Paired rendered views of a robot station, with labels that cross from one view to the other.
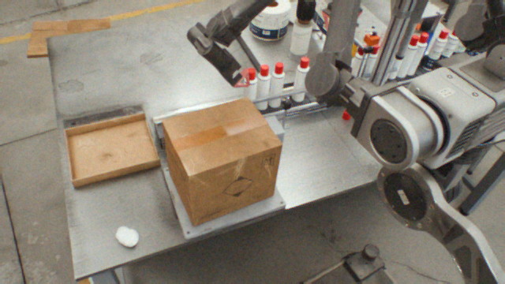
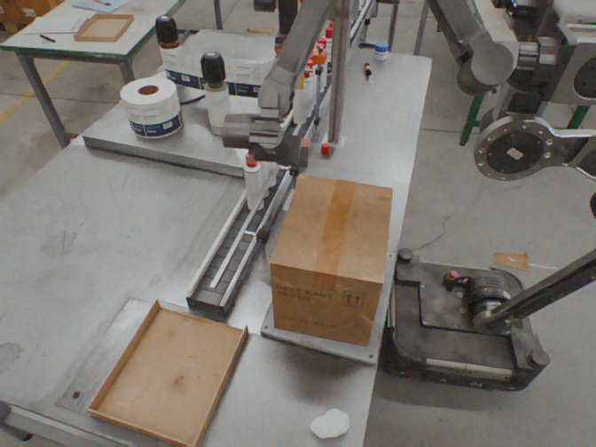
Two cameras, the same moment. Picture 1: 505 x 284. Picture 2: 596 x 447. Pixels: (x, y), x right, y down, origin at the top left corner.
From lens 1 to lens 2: 81 cm
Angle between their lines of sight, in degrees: 31
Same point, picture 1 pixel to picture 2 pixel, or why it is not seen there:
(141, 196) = (278, 378)
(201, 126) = (313, 233)
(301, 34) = (223, 98)
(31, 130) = not seen: outside the picture
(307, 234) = not seen: hidden behind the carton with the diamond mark
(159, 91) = (128, 266)
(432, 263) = (418, 233)
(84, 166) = (171, 420)
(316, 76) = (487, 64)
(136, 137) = (179, 333)
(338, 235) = not seen: hidden behind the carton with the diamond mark
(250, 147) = (378, 212)
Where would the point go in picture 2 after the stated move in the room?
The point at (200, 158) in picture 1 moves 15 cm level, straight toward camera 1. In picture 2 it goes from (364, 259) to (433, 290)
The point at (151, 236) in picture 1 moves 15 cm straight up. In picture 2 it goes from (343, 398) to (349, 370)
